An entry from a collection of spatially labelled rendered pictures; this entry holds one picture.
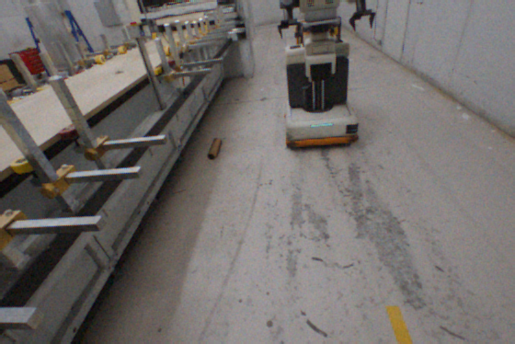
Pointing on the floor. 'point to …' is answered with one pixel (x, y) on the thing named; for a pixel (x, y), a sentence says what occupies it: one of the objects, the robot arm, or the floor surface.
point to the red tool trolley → (31, 62)
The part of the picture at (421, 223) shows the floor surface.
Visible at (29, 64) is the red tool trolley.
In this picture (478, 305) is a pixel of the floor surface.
